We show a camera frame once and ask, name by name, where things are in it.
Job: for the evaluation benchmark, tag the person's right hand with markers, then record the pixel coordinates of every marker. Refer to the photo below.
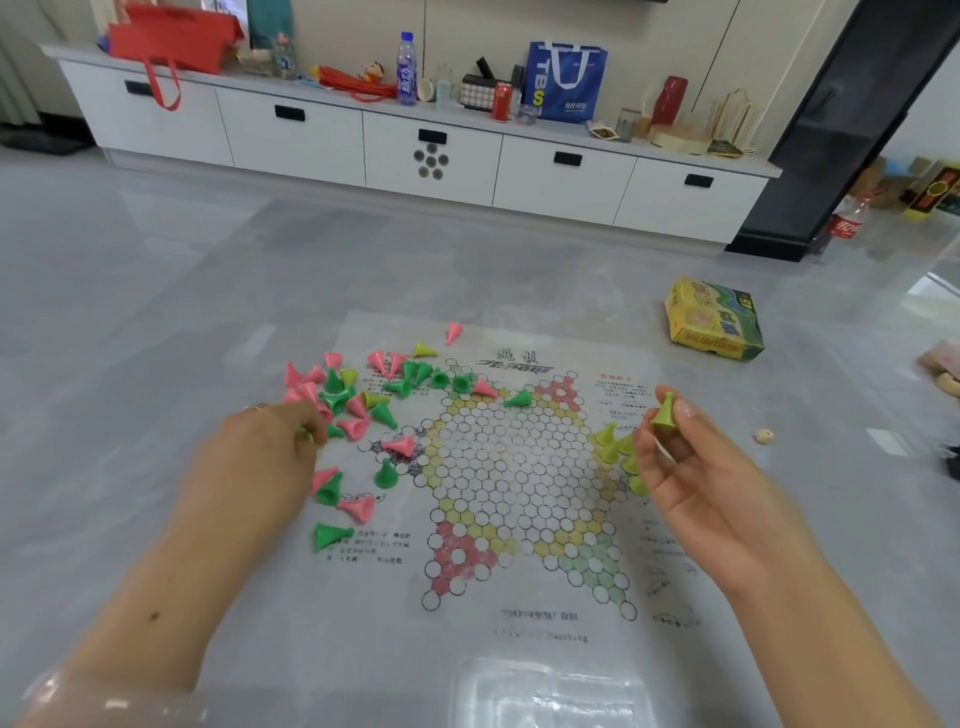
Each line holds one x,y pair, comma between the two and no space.
720,502

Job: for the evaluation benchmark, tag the person's left hand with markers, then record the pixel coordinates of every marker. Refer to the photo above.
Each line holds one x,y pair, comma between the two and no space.
255,480

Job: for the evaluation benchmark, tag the pile of mixed cone pieces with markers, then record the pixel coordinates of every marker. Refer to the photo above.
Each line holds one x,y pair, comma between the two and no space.
337,390

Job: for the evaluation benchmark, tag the yellow-green cone game pieces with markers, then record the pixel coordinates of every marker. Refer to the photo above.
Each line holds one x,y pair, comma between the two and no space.
606,439

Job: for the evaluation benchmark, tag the checkers board sheet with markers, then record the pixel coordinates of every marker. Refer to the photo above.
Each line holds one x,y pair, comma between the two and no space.
525,645

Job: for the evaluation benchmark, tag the person's left forearm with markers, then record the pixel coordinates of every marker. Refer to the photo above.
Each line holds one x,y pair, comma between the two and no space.
135,600

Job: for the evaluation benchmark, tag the small beige bead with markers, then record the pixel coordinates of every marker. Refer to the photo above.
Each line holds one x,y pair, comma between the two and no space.
763,436

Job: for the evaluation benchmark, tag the yellow green cardboard box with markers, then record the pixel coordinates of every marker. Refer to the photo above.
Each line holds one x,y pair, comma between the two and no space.
712,320

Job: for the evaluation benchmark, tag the black power adapter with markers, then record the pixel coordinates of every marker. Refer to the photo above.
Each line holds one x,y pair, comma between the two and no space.
954,463

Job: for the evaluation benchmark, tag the clear plastic tray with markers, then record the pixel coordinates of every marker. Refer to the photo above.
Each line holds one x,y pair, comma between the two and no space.
555,701

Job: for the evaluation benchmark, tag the pink book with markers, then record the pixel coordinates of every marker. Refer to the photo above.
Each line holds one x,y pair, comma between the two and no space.
943,358

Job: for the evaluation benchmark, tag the red-label cola bottle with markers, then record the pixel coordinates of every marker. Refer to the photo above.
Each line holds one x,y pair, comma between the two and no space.
846,225

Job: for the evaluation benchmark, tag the white TV cabinet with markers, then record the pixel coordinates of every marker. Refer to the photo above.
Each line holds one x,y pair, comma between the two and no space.
292,142

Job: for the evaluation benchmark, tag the round wooden box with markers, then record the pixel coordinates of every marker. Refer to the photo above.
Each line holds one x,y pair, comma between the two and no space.
679,139

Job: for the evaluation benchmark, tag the yellow black carton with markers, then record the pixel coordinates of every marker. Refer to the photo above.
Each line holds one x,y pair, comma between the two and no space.
937,191

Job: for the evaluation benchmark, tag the black glass cabinet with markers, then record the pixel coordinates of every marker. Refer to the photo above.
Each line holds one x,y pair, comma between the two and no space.
840,135

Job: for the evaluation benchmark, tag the glass cup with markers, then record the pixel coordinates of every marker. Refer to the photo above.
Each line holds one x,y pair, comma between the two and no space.
627,126

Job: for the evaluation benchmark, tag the open snack bag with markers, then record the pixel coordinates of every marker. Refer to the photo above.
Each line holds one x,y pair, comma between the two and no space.
601,132

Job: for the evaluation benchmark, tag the black floor mat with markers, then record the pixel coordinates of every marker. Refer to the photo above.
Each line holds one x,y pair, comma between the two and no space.
45,140

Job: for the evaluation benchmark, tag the red vase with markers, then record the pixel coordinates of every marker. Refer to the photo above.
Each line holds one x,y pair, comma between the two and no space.
669,100

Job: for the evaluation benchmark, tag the red folded umbrella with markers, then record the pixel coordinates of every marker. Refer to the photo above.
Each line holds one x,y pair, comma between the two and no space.
352,84

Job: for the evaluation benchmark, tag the small pink-capped bottle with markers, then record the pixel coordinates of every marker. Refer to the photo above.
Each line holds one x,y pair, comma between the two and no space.
286,60

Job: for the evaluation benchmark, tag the small cartoon doll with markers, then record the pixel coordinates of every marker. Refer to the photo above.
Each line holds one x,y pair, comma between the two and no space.
372,73

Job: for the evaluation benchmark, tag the white paper cup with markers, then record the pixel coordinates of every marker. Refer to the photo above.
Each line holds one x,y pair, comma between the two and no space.
425,90

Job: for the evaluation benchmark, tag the blue tote bag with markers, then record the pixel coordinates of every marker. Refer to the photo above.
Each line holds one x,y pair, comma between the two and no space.
566,97

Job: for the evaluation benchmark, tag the small glass jar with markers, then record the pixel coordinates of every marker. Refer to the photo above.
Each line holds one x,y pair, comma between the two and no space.
526,115

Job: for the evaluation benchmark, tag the blue-label water bottle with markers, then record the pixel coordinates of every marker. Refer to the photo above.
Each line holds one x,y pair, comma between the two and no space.
407,71

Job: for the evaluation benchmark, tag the red fabric bag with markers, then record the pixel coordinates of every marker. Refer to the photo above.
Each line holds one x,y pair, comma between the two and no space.
172,41

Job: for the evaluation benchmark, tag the black white checkered box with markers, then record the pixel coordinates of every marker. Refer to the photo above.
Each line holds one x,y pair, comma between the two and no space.
478,92

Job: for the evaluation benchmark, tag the red soda can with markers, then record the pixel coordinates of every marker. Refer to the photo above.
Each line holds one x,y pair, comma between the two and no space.
501,103

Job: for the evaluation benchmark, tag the teal cloth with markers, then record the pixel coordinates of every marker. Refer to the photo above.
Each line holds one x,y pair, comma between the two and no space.
270,22

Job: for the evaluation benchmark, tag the grey-green curtain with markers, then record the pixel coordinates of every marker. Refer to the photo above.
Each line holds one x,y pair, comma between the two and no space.
16,75

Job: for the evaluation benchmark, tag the white printed card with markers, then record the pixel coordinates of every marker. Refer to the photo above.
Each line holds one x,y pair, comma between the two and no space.
232,9

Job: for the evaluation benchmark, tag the beige picture frame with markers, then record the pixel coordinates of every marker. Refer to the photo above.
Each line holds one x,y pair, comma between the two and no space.
105,15

